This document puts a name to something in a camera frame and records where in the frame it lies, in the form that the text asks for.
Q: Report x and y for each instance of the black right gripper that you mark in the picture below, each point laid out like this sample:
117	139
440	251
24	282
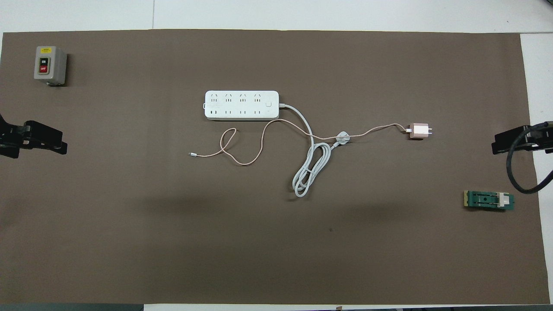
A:
542	138

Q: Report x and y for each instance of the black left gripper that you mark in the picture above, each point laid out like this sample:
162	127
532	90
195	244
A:
11	138

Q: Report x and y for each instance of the pink USB charger adapter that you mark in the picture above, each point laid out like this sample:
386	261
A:
418	131

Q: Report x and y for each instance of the white power strip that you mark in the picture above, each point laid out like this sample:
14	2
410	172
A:
242	105

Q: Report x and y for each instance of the green circuit board fixture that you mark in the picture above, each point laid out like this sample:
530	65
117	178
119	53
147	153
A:
486	200

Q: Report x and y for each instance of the brown table mat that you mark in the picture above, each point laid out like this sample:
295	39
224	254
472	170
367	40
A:
173	237

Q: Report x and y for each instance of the grey on-off switch box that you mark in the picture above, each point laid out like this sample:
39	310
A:
49	65

